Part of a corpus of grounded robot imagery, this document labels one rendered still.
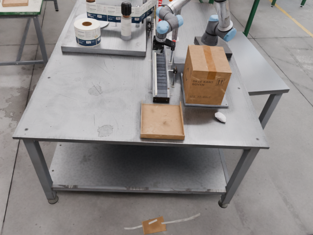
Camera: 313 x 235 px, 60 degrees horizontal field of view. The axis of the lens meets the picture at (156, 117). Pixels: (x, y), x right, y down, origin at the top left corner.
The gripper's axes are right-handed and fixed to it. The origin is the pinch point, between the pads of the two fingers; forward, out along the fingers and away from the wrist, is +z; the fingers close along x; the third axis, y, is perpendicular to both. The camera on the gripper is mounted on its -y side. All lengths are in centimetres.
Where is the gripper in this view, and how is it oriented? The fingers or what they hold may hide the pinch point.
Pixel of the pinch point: (160, 51)
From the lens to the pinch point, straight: 212.9
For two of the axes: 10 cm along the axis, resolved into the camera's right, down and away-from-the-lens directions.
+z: -0.8, 2.5, 9.6
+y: -10.0, -0.5, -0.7
